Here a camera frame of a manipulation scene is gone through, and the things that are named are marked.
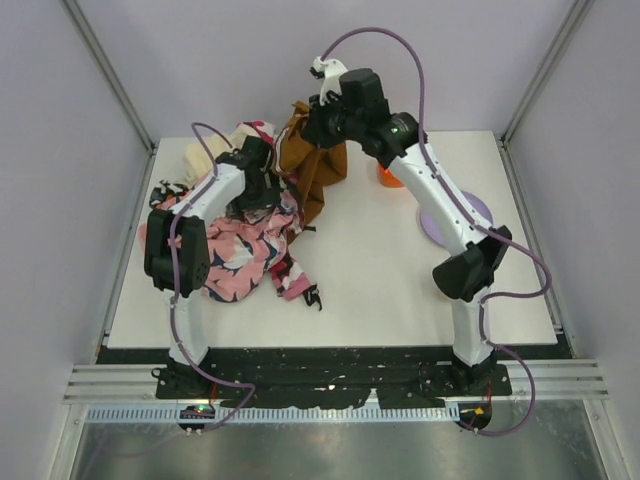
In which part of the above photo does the aluminium frame post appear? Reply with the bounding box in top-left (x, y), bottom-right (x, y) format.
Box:
top-left (60, 0), bottom-right (156, 154)
top-left (499, 0), bottom-right (595, 149)

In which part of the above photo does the orange plastic cup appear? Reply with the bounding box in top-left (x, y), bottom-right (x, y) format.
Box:
top-left (377, 164), bottom-right (404, 188)

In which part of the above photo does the dark patterned cloth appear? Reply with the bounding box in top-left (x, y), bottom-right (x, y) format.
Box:
top-left (148, 180), bottom-right (191, 210)

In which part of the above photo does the left aluminium frame post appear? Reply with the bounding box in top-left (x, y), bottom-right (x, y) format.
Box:
top-left (60, 0), bottom-right (156, 154)

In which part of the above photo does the cream cloth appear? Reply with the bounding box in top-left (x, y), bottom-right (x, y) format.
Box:
top-left (182, 120), bottom-right (273, 187)

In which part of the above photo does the right aluminium frame post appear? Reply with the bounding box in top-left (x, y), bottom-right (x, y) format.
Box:
top-left (499, 0), bottom-right (595, 149)

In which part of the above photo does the purple plastic plate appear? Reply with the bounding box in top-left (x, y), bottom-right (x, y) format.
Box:
top-left (418, 190), bottom-right (494, 248)

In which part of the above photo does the pink camouflage cloth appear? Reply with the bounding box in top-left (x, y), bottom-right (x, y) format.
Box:
top-left (233, 115), bottom-right (324, 306)

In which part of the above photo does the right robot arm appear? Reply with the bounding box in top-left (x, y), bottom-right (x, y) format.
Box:
top-left (301, 60), bottom-right (510, 386)

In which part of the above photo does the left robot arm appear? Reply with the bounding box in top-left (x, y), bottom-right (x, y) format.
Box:
top-left (144, 136), bottom-right (282, 368)

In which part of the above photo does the aluminium front frame rail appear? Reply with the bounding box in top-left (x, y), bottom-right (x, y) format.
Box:
top-left (63, 359), bottom-right (609, 405)

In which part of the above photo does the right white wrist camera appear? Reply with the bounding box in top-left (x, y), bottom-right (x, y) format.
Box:
top-left (310, 56), bottom-right (348, 105)

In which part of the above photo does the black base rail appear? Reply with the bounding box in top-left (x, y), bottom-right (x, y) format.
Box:
top-left (94, 343), bottom-right (576, 409)

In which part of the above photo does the white slotted cable duct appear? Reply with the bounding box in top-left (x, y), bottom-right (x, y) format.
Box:
top-left (85, 403), bottom-right (459, 424)

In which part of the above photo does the brown cloth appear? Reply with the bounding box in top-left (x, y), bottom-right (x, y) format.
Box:
top-left (273, 101), bottom-right (348, 227)

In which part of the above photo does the pink shark print cloth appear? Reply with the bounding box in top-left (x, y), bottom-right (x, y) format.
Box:
top-left (204, 178), bottom-right (317, 305)

